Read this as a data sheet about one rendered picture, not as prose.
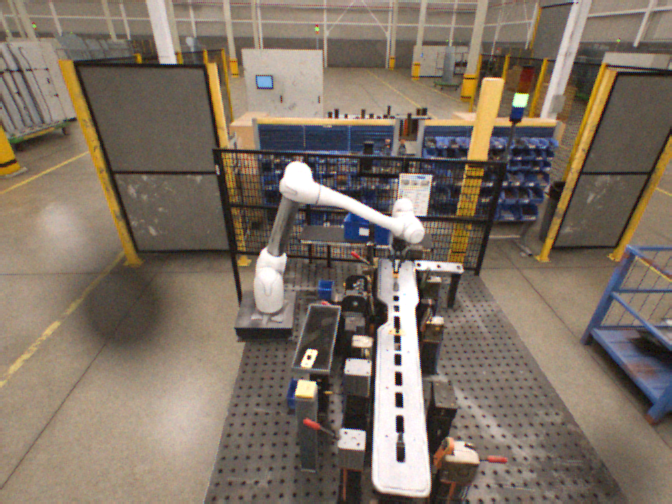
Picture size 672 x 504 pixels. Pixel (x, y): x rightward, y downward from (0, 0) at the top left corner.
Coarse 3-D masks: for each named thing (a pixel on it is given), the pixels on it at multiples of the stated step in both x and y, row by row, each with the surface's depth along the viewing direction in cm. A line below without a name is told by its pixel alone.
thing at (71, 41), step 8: (64, 32) 1274; (64, 40) 1292; (72, 40) 1290; (80, 40) 1288; (88, 40) 1287; (64, 48) 1309; (72, 48) 1308; (80, 48) 1307; (96, 48) 1304; (104, 48) 1303; (72, 56) 1326; (80, 56) 1325; (88, 56) 1324; (96, 56) 1324
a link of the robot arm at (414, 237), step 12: (324, 192) 171; (336, 192) 176; (324, 204) 175; (336, 204) 176; (348, 204) 175; (360, 204) 175; (360, 216) 176; (372, 216) 172; (384, 216) 172; (408, 216) 175; (396, 228) 172; (408, 228) 169; (420, 228) 169; (408, 240) 170; (420, 240) 171
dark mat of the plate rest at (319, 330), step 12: (312, 312) 155; (324, 312) 155; (336, 312) 155; (312, 324) 149; (324, 324) 149; (312, 336) 143; (324, 336) 143; (300, 348) 137; (312, 348) 137; (324, 348) 137; (300, 360) 132; (324, 360) 132
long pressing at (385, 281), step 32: (384, 288) 198; (416, 288) 199; (384, 352) 157; (416, 352) 158; (384, 384) 143; (416, 384) 143; (384, 416) 130; (416, 416) 131; (384, 448) 120; (416, 448) 120; (384, 480) 111; (416, 480) 112
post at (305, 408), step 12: (300, 408) 122; (312, 408) 121; (300, 420) 125; (312, 420) 125; (300, 432) 130; (312, 432) 129; (300, 444) 134; (312, 444) 133; (300, 456) 140; (312, 456) 137; (300, 468) 142; (312, 468) 142
